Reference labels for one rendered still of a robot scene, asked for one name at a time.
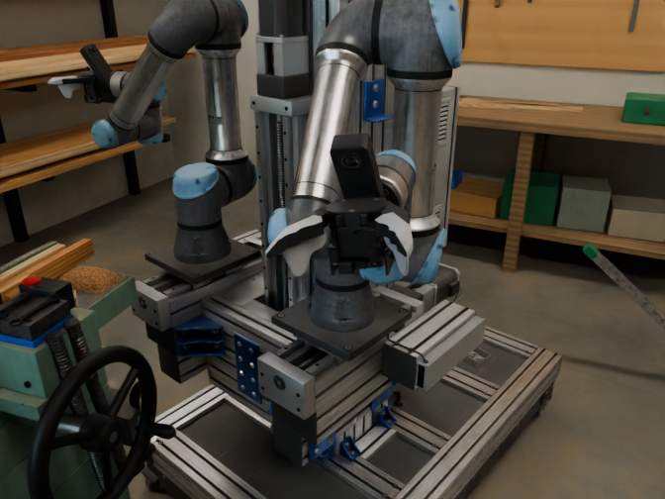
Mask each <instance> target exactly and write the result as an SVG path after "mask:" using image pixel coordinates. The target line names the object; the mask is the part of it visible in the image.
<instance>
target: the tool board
mask: <svg viewBox="0 0 665 499"><path fill-rule="evenodd" d="M457 2H458V4H459V8H460V15H461V29H462V61H476V62H494V63H512V64H531V65H549V66H568V67H587V68H604V69H623V70H641V71H660V72H665V0H457Z"/></svg>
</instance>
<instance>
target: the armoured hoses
mask: <svg viewBox="0 0 665 499"><path fill-rule="evenodd" d="M63 327H64V329H65V330H66V331H67V333H68V336H69V339H70V342H71V345H72V346H73V347H72V348H73V351H74V354H75V357H76V360H77V363H78V362H79V361H80V360H82V359H83V358H84V357H86V356H87V355H89V354H91V353H90V350H89V347H88V345H87V344H86V343H87V342H86V341H85V340H86V339H85V338H84V335H83V329H82V327H81V324H80V321H79V319H77V318H72V319H69V320H66V321H65V322H64V323H63ZM45 338H46V341H47V343H48V345H49V346H50V349H51V352H52V356H53V359H54V362H55V365H56V368H57V371H58V374H59V377H60V380H62V379H63V377H64V376H65V375H66V374H67V373H68V372H69V371H70V370H71V369H72V368H73V366H72V365H73V364H72V361H71V360H70V357H69V354H68V351H67V348H66V343H65V340H64V337H63V334H62V332H61V331H52V332H49V333H48V334H47V335H46V336H45ZM85 384H86V386H87V389H88V392H89V395H90V398H91V400H92V403H93V406H94V408H95V411H96V413H101V414H106V412H107V411H108V409H109V404H108V401H107V399H106V396H105V395H106V394H105V393H104V392H105V391H104V390H103V387H102V385H101V382H100V379H99V376H98V373H97V371H96V372H95V373H94V374H92V375H91V376H90V377H89V378H88V379H87V380H86V381H85ZM69 405H70V408H71V411H72V413H73V414H74V415H78V416H82V417H85V418H87V417H88V416H89V414H90V413H89V412H88V411H89V410H88V409H87V408H88V407H87V406H86V403H85V400H84V397H83V394H82V391H81V388H79V390H78V391H77V392H76V394H75V395H74V396H73V398H72V400H71V401H70V403H69ZM155 449H156V447H155V445H154V444H152V443H149V445H148V447H147V450H146V453H145V455H144V458H143V460H142V463H141V465H140V467H139V469H138V471H137V473H136V475H135V476H137V475H138V474H139V473H140V472H141V471H143V470H144V468H145V461H146V460H147V459H148V458H149V457H150V456H151V455H152V454H154V453H155ZM87 453H88V456H89V460H90V461H91V462H90V463H91V465H92V468H93V471H94V473H95V476H96V479H97V481H98V484H99V487H100V489H101V491H102V492H103V491H104V483H103V476H102V469H101V464H100V459H99V455H98V453H96V452H92V451H89V450H88V451H87ZM111 454H112V456H113V459H114V462H115V464H116V467H117V469H118V471H120V469H121V467H122V466H123V464H124V462H125V460H126V458H127V454H126V451H125V449H124V446H123V443H122V440H121V441H120V443H119V445H118V446H117V447H116V448H115V449H114V450H113V451H112V452H111ZM135 476H134V477H135Z"/></svg>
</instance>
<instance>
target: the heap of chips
mask: <svg viewBox="0 0 665 499"><path fill-rule="evenodd" d="M125 277H126V276H122V275H117V274H116V273H115V272H114V271H112V270H109V269H104V268H100V267H95V266H88V265H81V266H77V267H74V268H72V269H70V270H69V271H67V272H65V274H64V275H62V276H61V277H60V279H59V280H62V281H67V282H70V283H71V286H72V289H73V290H78V291H84V292H89V293H94V294H102V293H103V292H105V291H106V290H107V289H109V288H110V287H112V286H113V285H115V284H116V283H118V282H119V281H120V280H122V279H123V278H125Z"/></svg>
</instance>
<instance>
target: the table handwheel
mask: <svg viewBox="0 0 665 499"><path fill-rule="evenodd" d="M114 362H123V363H125V364H127V365H129V366H130V367H131V369H130V371H129V373H128V375H127V377H126V379H125V381H124V383H123V384H122V386H121V388H120V390H119V392H118V393H117V395H116V397H115V399H114V400H113V402H112V404H111V405H110V407H109V409H108V411H107V412H106V414H101V413H93V414H91V415H89V416H88V417H87V418H85V417H82V416H78V415H74V414H70V413H66V412H65V410H66V408H67V406H68V404H69V403H70V401H71V400H72V398H73V396H74V395H75V394H76V392H77V391H78V390H79V388H80V387H81V386H82V385H83V383H84V382H85V381H86V380H87V379H88V378H89V377H90V376H91V375H92V374H94V373H95V372H96V371H97V370H99V369H100V368H102V367H103V366H105V365H108V364H110V363H114ZM137 378H138V380H139V383H140V387H141V395H142V407H141V415H140V421H139V426H138V430H137V433H136V436H135V439H134V442H133V445H132V447H131V450H130V452H129V454H128V456H127V458H126V460H125V462H124V464H123V466H122V467H121V469H120V471H119V472H118V474H117V475H116V477H115V478H114V479H113V473H112V467H111V459H110V453H111V452H112V451H113V450H114V449H115V448H116V447H117V446H118V445H119V443H120V441H121V439H122V436H123V425H122V422H121V420H120V419H119V418H116V417H117V415H118V413H119V411H120V409H121V407H122V405H123V403H124V401H125V399H126V397H127V395H128V393H129V391H130V389H131V388H132V386H133V384H134V382H135V381H136V379H137ZM156 405H157V391H156V383H155V378H154V374H153V371H152V369H151V367H150V365H149V363H148V361H147V360H146V358H145V357H144V356H143V355H142V354H141V353H140V352H138V351H137V350H136V349H133V348H130V347H126V346H109V347H105V348H102V349H98V350H96V351H94V352H92V353H91V354H89V355H87V356H86V357H84V358H83V359H82V360H80V361H79V362H78V363H77V364H76V365H75V366H74V367H73V368H72V369H71V370H70V371H69V372H68V373H67V374H66V375H65V376H64V377H63V379H62V380H61V381H60V383H59V384H58V385H57V387H56V388H55V390H54V391H53V393H52V394H51V396H50V398H49V399H48V401H47V404H46V406H45V408H44V410H43V412H42V414H41V416H40V419H39V420H38V421H35V420H31V419H28V418H24V417H20V416H17V415H13V414H8V416H9V419H10V420H11V421H12V422H16V423H19V424H23V425H27V426H30V427H34V428H36V429H35V432H34V436H33V439H32V443H31V447H30V453H29V459H28V471H27V478H28V489H29V494H30V498H31V499H54V497H53V495H52V492H51V489H50V484H49V459H50V453H51V450H52V449H58V448H62V447H66V446H71V445H77V444H79V446H80V447H81V448H82V449H85V450H89V451H92V452H96V453H98V455H99V459H100V464H101V469H102V476H103V483H104V491H103V492H102V493H101V494H100V495H99V496H98V497H97V498H95V499H119V498H120V497H121V495H122V494H123V493H124V491H125V490H126V489H127V487H128V486H129V484H130V483H131V481H132V480H133V478H134V476H135V475H136V473H137V471H138V469H139V467H140V465H141V463H142V461H143V458H144V455H145V453H146V450H147V447H148V445H149V442H150V438H151V434H150V433H148V432H146V431H145V430H144V429H143V428H144V425H145V423H146V422H151V423H154V422H155V415H156ZM55 434H59V435H62V436H61V437H54V436H55Z"/></svg>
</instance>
